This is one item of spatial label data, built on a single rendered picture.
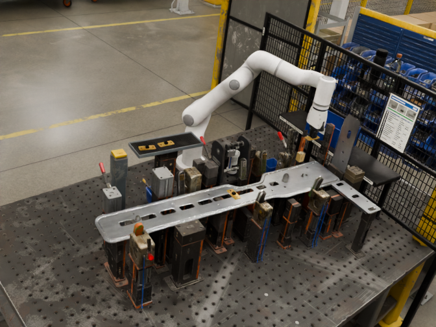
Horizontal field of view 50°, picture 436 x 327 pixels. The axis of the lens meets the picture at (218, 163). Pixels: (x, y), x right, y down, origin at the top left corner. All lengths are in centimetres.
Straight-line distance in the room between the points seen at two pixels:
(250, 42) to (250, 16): 26
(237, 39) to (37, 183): 261
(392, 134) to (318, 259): 86
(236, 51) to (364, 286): 342
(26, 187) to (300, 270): 248
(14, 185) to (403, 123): 301
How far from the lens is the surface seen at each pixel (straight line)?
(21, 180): 427
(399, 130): 290
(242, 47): 529
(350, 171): 277
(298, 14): 471
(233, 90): 251
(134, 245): 202
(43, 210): 277
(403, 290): 326
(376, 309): 294
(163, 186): 232
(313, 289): 247
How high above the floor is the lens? 240
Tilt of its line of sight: 32 degrees down
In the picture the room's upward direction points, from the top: 8 degrees clockwise
